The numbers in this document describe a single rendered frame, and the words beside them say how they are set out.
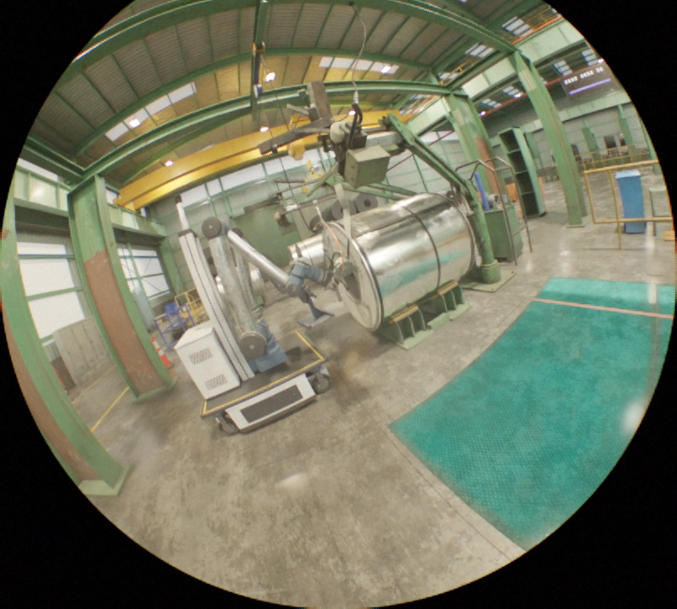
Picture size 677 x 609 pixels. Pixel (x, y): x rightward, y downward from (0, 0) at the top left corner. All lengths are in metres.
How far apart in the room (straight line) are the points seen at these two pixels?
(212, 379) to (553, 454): 2.35
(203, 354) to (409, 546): 1.87
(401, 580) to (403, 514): 0.36
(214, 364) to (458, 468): 1.84
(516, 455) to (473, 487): 0.27
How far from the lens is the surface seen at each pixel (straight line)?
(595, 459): 1.51
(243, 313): 1.71
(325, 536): 1.43
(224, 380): 2.15
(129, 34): 2.90
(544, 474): 1.42
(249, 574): 1.57
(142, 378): 4.62
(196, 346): 2.06
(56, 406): 2.68
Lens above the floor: 1.27
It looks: 9 degrees down
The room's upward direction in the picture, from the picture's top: 20 degrees counter-clockwise
